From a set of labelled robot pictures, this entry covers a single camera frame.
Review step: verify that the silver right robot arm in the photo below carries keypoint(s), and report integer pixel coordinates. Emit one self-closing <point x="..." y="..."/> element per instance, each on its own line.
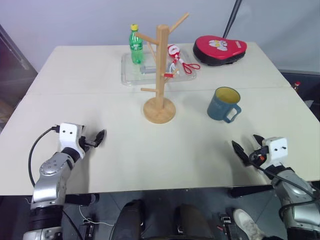
<point x="297" y="200"/>

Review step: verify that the white shoe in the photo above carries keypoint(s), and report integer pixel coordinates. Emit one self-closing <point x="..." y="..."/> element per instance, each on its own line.
<point x="247" y="225"/>

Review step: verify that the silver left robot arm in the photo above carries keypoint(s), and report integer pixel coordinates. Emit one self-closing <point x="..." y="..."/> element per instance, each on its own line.
<point x="50" y="175"/>

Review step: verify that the red black padded mitt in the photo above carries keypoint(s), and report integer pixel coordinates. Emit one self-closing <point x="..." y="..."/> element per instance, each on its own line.
<point x="218" y="50"/>

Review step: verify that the wooden mug tree stand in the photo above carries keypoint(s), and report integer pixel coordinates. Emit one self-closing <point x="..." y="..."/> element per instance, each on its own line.
<point x="161" y="75"/>

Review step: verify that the red white round charm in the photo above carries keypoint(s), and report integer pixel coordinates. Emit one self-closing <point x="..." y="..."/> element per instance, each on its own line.
<point x="173" y="50"/>

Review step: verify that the dark rounded shape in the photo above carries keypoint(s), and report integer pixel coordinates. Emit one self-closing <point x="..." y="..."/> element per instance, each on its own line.
<point x="192" y="222"/>
<point x="130" y="220"/>

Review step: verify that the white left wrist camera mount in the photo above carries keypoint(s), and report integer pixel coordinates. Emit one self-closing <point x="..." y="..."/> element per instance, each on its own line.
<point x="68" y="136"/>

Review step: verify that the green plastic bottle yellow cap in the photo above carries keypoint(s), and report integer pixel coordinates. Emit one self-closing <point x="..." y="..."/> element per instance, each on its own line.
<point x="136" y="48"/>

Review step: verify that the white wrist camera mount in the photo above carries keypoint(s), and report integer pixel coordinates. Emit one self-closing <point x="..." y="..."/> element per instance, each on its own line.
<point x="276" y="148"/>
<point x="68" y="136"/>

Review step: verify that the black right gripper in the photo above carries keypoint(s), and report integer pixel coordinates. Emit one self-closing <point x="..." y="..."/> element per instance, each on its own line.
<point x="258" y="155"/>

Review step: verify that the black table frame bar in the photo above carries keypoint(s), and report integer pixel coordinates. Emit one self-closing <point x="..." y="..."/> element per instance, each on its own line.
<point x="80" y="199"/>

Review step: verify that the black slanted pole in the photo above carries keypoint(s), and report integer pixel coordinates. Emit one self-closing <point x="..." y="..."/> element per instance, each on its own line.
<point x="231" y="18"/>

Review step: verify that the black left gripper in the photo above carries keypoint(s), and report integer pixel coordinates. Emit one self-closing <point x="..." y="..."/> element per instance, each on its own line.
<point x="87" y="143"/>

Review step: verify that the clear plastic tray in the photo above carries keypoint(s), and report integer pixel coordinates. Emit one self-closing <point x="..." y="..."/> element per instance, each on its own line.
<point x="132" y="75"/>

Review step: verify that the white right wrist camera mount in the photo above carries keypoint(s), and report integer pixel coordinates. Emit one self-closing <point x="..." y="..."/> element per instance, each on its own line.
<point x="276" y="148"/>

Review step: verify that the grey metal block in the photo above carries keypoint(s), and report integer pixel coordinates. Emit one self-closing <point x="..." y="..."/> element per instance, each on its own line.
<point x="147" y="70"/>

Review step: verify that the blue mug yellow inside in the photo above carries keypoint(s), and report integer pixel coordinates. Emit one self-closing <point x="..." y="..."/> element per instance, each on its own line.
<point x="220" y="106"/>

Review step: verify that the small red capped bottle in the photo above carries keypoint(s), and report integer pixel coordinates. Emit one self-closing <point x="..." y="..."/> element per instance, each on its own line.
<point x="297" y="86"/>

